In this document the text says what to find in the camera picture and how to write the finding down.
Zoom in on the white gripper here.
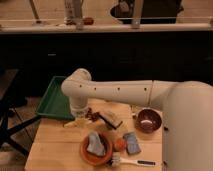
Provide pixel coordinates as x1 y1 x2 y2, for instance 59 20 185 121
70 107 88 118

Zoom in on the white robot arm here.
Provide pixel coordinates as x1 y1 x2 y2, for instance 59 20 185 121
61 68 213 171

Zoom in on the green plastic tray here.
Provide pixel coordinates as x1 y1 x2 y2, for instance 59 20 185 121
36 76 74 121

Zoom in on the brown chocolate pretzel cluster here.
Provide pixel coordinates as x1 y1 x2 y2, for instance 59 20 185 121
85 108 99 122

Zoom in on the tan block with black edge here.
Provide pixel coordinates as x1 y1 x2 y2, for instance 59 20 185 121
99 111 123 129

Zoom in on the grey cloth in bowl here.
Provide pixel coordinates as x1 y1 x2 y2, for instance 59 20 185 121
87 132 106 157

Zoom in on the orange bowl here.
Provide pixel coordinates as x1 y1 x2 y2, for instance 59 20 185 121
80 131 113 166

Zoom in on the orange round fruit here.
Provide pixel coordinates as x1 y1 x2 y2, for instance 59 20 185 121
114 138 127 151

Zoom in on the white dish brush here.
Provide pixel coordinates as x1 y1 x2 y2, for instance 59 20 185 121
110 152 156 167

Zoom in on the grey blue sponge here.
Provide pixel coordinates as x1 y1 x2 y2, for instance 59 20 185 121
123 132 141 155

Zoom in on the dark red bowl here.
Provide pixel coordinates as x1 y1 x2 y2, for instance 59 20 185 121
135 108 162 134

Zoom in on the black chair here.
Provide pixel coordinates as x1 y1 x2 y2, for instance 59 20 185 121
0 69 40 156

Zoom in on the red object on counter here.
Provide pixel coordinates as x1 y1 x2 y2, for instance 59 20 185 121
83 17 94 25

